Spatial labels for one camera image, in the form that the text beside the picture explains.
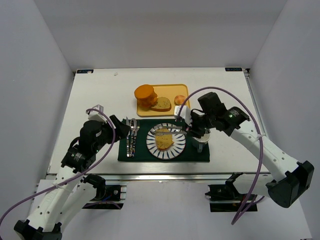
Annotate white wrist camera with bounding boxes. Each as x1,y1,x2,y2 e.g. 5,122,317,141
85,104,107,123
173,105,192,126

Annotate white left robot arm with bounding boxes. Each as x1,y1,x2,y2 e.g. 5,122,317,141
14,114,130,240

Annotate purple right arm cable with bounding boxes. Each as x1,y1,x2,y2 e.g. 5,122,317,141
178,86,265,226

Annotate seeded bread slice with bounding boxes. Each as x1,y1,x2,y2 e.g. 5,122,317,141
155,134,174,151

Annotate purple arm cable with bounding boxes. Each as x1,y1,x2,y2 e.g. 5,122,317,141
178,86,265,226
0,107,117,226

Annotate steel spoon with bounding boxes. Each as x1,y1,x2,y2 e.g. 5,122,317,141
131,119,140,158

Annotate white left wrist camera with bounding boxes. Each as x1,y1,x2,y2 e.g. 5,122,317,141
85,104,107,123

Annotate grey ceramic mug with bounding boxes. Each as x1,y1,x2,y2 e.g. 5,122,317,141
191,133,211,153

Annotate metal serving tongs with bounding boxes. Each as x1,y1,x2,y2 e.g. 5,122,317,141
150,126,187,136

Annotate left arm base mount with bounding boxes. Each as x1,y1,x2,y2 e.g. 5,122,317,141
78,174,127,210

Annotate yellow plastic tray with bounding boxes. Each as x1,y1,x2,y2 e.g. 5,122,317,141
134,84,189,117

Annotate white blue striped plate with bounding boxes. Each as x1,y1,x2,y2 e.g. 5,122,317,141
146,123,187,161

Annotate dark green cloth placemat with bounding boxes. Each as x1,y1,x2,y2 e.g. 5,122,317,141
117,119,210,163

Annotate bread slice on tray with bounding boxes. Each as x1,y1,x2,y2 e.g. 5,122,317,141
150,97,172,112

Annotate steel table knife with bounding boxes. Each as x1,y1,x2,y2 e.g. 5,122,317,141
126,117,131,158

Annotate round pink bun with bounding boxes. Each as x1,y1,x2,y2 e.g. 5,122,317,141
174,95,186,106

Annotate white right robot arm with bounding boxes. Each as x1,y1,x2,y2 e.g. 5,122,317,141
176,92,315,208

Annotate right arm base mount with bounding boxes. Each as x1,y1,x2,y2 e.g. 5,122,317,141
204,172,256,213

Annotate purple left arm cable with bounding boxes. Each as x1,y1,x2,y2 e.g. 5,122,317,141
0,107,117,226

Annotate orange bread loaf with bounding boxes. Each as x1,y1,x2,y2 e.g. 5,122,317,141
134,84,158,108

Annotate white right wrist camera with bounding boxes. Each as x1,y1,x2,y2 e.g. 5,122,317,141
173,105,192,126

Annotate steel fork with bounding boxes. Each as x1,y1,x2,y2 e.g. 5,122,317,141
129,118,137,157

